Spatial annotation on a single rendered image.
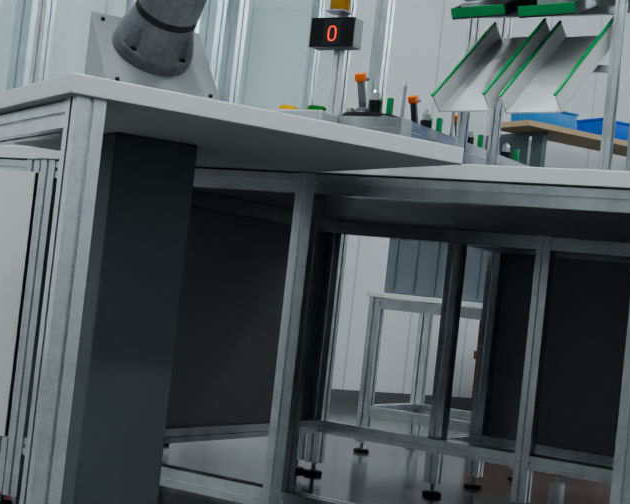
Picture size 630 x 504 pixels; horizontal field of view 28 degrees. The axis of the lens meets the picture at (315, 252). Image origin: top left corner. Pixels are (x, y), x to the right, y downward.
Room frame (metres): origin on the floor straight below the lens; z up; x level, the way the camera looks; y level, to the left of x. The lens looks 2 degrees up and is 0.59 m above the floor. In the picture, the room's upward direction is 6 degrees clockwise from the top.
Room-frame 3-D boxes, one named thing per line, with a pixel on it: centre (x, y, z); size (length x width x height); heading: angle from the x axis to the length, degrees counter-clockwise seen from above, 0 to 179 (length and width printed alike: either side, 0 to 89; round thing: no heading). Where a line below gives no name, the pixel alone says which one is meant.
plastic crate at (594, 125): (7.25, -1.63, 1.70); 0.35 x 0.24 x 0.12; 121
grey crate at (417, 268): (4.84, -0.64, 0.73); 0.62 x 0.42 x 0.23; 58
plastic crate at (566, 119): (6.98, -1.19, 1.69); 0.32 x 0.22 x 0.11; 121
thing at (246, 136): (2.33, 0.30, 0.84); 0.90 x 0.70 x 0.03; 31
